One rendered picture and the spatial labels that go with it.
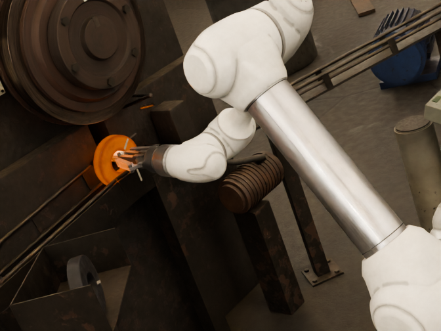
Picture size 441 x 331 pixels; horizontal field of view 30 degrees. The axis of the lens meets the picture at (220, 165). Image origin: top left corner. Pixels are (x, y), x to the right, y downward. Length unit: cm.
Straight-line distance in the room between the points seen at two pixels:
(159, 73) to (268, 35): 106
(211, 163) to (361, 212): 63
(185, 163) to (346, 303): 88
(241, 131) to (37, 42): 58
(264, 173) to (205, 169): 53
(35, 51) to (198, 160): 52
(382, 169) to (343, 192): 198
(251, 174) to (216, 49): 105
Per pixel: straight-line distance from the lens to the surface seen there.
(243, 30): 161
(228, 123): 218
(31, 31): 221
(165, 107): 254
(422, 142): 254
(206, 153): 210
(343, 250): 303
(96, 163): 237
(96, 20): 224
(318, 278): 291
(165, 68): 269
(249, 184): 254
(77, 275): 188
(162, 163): 220
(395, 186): 337
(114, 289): 204
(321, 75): 266
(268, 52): 161
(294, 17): 169
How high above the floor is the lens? 152
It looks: 22 degrees down
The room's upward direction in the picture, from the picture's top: 20 degrees counter-clockwise
